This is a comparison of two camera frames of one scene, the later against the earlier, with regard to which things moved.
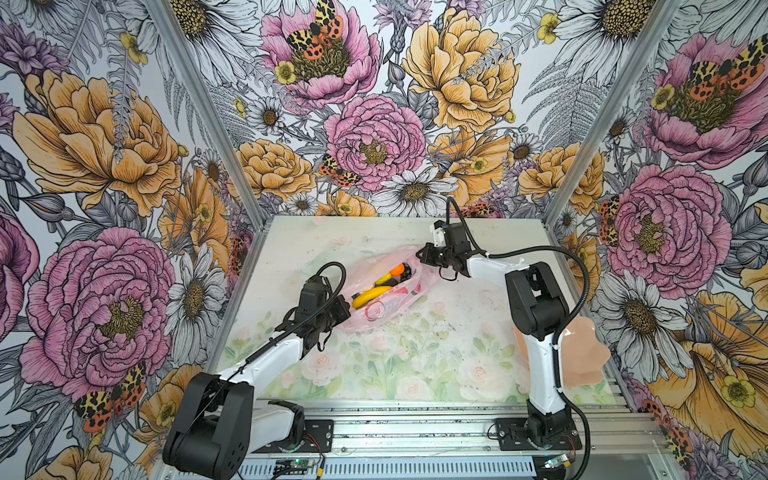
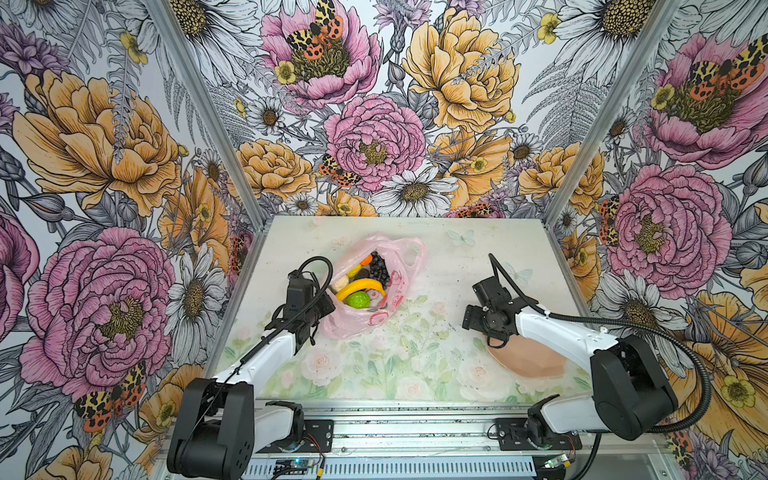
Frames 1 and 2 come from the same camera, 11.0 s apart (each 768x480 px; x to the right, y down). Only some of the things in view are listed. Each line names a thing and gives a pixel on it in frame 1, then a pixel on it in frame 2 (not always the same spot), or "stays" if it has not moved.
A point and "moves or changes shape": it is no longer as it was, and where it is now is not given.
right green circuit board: (556, 461) stays
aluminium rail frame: (452, 440) stays
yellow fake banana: (359, 300) -> (359, 284)
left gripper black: (342, 309) -> (328, 308)
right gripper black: (429, 256) -> (470, 320)
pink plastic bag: (382, 284) moves or changes shape
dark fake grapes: (406, 274) -> (378, 270)
